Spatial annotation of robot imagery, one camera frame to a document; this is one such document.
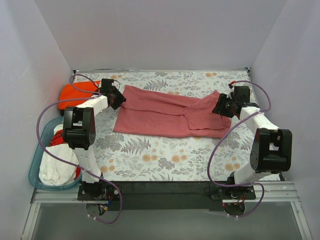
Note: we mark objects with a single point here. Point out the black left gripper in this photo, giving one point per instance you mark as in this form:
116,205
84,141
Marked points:
118,97

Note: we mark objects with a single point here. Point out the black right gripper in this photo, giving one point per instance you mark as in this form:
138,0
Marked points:
222,105

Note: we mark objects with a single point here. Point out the pink t-shirt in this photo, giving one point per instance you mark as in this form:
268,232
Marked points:
160,114

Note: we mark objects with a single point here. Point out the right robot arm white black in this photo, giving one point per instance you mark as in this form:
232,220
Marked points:
271,150

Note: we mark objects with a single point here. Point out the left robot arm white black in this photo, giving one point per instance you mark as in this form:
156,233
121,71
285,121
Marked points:
79,132

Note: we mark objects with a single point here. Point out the folded orange t-shirt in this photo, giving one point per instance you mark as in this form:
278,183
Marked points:
69,92

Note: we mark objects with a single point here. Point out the floral tablecloth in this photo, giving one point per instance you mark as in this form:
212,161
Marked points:
128,157

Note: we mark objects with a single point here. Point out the white t-shirt red print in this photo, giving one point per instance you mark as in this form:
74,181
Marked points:
54,172

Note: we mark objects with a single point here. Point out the teal plastic basket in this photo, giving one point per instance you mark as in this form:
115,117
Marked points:
33,176

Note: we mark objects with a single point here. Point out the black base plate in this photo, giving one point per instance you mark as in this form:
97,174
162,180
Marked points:
163,195

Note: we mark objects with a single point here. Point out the aluminium frame rail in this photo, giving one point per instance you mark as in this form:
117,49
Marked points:
275,214

